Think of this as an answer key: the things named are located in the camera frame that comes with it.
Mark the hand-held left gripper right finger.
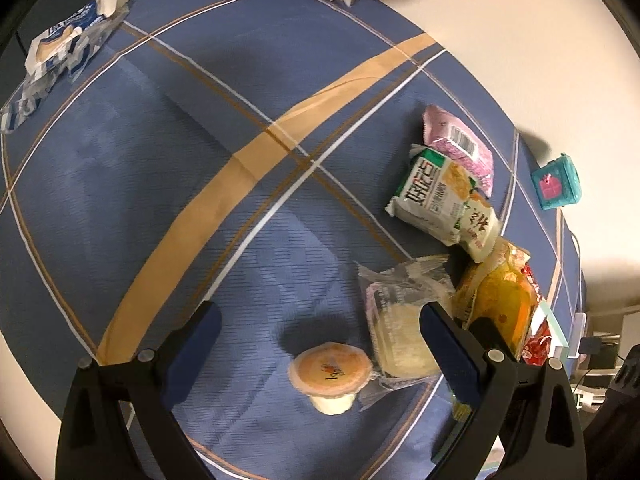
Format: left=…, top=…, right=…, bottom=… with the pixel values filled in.
left=419, top=301, right=587, bottom=480

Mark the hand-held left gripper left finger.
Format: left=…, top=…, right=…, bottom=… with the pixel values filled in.
left=55, top=301, right=223, bottom=480

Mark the clear cake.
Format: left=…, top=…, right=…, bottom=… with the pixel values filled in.
left=355, top=255, right=456, bottom=401

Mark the orange lid jelly cup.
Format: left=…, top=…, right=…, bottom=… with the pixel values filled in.
left=288, top=341, right=373, bottom=416

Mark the green white snack packet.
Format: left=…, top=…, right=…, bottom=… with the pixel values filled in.
left=385, top=143, right=478, bottom=247

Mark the black power adapter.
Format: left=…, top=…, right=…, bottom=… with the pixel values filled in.
left=580, top=339, right=618, bottom=370

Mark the white power strip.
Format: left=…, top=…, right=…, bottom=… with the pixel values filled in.
left=570, top=312, right=588, bottom=361

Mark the yellow orange snack packet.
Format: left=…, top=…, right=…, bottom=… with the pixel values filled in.
left=452, top=240, right=543, bottom=361

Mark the red snack packet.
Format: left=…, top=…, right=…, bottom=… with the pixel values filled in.
left=520, top=265, right=553, bottom=366

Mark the cream snack packet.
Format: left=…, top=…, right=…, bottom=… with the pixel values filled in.
left=457, top=187, right=501, bottom=264

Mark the blue plaid tablecloth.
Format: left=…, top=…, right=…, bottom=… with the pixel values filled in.
left=0, top=0, right=586, bottom=480

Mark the teal toy house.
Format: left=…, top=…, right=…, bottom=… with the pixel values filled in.
left=531, top=154, right=582, bottom=210

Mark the pink snack packet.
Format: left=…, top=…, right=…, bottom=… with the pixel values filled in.
left=421, top=105, right=495, bottom=196

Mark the blue white snack bag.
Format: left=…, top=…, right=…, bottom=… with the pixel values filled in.
left=0, top=0, right=132, bottom=133

